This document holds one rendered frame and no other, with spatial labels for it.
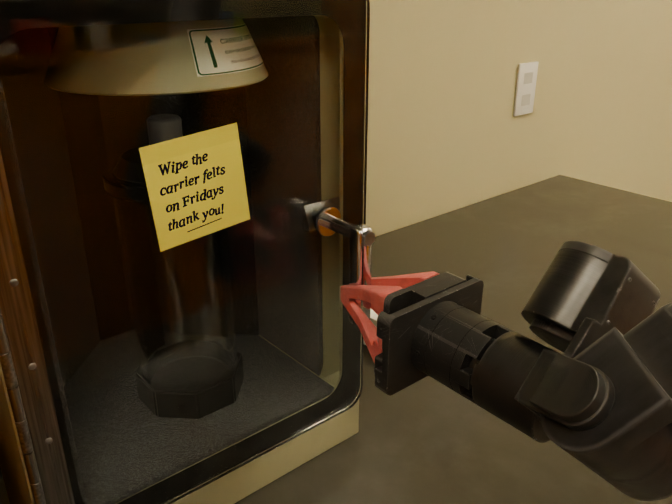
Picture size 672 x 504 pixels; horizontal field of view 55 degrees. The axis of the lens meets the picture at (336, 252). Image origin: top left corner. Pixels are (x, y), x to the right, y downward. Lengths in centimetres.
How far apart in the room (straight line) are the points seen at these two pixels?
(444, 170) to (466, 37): 27
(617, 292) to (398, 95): 86
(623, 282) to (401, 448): 35
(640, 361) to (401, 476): 36
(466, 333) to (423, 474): 26
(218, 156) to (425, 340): 20
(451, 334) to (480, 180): 105
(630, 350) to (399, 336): 16
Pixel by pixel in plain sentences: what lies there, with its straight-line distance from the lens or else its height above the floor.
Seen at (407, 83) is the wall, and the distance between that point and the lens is 124.
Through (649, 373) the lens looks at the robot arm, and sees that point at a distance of 37.
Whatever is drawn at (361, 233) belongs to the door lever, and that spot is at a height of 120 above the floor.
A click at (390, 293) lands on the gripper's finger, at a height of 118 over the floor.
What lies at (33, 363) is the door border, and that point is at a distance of 47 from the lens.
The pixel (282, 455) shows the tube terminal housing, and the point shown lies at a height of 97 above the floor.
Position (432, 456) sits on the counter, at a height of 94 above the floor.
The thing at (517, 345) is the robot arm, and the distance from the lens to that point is 44.
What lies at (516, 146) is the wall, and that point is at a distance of 156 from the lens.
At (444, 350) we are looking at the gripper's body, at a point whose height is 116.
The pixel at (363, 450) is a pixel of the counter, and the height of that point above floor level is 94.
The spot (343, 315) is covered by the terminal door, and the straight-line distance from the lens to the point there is 60.
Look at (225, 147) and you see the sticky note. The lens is 48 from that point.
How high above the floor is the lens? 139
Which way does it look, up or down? 23 degrees down
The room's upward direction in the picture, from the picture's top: straight up
